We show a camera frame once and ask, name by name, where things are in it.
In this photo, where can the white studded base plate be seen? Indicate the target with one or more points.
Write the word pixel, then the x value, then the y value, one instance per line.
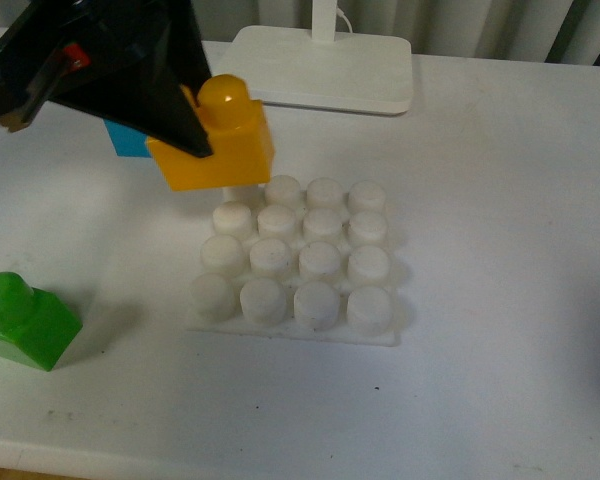
pixel 302 263

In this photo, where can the white desk lamp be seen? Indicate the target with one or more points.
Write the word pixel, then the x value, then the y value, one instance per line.
pixel 321 68

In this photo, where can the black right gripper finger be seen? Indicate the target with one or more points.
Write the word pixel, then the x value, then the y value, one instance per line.
pixel 192 45

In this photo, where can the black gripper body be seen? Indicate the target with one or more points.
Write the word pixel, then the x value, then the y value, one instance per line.
pixel 51 39

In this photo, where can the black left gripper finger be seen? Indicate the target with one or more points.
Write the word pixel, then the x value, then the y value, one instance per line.
pixel 144 92

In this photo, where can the green toy block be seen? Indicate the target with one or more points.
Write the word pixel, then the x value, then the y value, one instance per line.
pixel 35 326

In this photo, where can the yellow two-stud toy block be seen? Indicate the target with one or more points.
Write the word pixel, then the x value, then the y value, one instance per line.
pixel 238 134

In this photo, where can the blue three-stud toy block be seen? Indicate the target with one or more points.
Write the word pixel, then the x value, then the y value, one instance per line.
pixel 127 142

